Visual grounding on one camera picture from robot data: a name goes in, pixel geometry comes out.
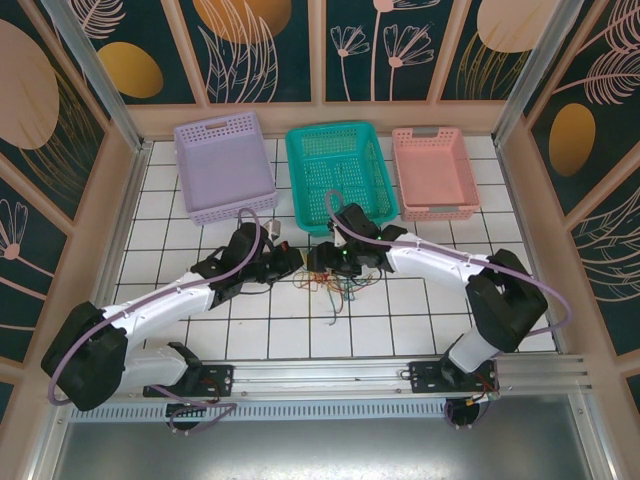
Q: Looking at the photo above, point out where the red cable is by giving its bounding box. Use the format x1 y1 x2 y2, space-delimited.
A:
309 277 351 302

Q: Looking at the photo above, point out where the tangle of coloured cables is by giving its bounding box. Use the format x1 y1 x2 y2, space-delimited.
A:
293 272 326 297

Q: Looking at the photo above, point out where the black cable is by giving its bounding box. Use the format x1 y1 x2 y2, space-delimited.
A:
322 292 347 329

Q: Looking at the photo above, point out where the teal perforated plastic basket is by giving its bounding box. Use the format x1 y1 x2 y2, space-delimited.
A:
284 121 400 239

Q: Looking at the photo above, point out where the lavender perforated plastic basket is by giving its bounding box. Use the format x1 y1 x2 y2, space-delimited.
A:
172 110 279 228

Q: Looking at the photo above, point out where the pink perforated plastic basket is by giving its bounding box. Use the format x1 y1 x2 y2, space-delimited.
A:
391 126 484 223

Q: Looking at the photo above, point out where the dark panel with flower drawings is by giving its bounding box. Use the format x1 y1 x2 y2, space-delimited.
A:
324 0 451 104

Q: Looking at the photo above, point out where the grey metal plate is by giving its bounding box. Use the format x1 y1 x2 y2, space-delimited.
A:
29 394 619 480

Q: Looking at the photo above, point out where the dark panel with leaf drawing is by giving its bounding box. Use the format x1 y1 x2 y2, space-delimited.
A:
178 0 315 105

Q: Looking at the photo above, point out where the dark panel with beige circle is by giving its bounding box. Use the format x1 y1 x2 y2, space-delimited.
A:
438 0 539 102

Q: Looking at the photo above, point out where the dark panel with orange oval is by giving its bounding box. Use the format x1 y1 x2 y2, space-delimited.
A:
64 0 197 106

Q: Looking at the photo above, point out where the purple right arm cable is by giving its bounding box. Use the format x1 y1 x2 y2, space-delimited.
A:
324 188 574 431

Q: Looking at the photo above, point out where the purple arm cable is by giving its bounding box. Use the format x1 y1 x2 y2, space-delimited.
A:
324 188 574 431
47 206 269 434

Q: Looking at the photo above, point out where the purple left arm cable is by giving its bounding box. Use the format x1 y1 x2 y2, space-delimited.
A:
47 206 269 434

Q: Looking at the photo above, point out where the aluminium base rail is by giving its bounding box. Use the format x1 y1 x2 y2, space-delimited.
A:
139 353 595 401

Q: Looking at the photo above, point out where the aluminium table edge rail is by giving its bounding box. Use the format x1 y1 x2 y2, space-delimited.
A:
94 141 154 314
494 141 569 354

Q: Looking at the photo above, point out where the white slotted cable duct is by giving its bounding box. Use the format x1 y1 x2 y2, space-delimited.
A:
68 401 454 425

